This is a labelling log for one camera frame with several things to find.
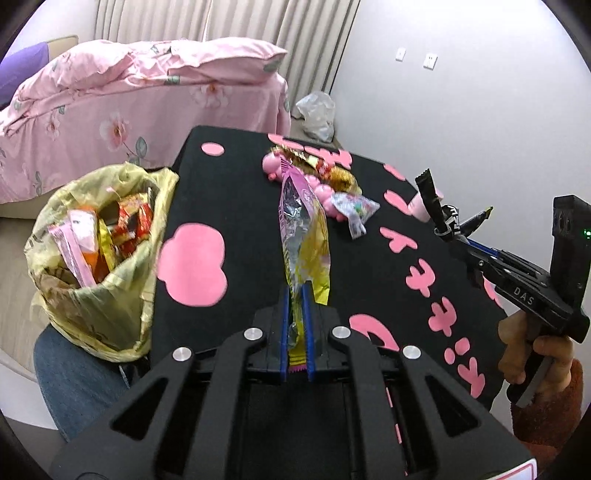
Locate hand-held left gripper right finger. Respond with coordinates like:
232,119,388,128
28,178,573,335
302,282,536,480

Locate person's right forearm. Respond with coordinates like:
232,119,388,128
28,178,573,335
510,360,585,469

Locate person's right hand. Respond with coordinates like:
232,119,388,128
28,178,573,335
498,313,576,394

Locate beige pleated curtain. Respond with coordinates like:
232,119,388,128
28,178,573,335
95,0,361,137

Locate pink cup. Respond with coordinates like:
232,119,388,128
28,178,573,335
409,187,445,223

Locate yellow plastic bag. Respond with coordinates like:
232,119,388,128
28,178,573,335
24,162,181,363

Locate purple pillow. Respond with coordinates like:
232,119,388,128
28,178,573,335
0,41,51,112

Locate red gold snack wrapper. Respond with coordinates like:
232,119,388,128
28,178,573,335
270,145,363,195

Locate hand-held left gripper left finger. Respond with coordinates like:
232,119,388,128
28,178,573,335
48,284,293,480

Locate red black snack wrapper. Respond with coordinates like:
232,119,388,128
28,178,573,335
111,196,155,257

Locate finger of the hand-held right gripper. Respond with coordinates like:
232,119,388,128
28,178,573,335
449,242,498,289
462,233,514,267

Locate yellow silver snack wrapper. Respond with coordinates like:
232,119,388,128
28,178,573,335
278,159,333,372

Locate colourful candy wrapper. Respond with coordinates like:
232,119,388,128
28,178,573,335
332,191,380,240

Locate pink strip wrapper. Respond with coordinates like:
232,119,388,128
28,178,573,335
48,217,100,289

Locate white plastic bag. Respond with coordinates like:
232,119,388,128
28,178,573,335
295,91,336,143

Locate black pink-print tablecloth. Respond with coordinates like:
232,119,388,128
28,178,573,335
150,126,509,416

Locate pink floral blanket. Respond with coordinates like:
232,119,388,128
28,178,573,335
0,38,293,204

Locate person's jeans leg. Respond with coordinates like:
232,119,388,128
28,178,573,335
33,323,153,444

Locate gold foil wrapper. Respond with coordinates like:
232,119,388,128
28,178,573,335
97,217,121,273

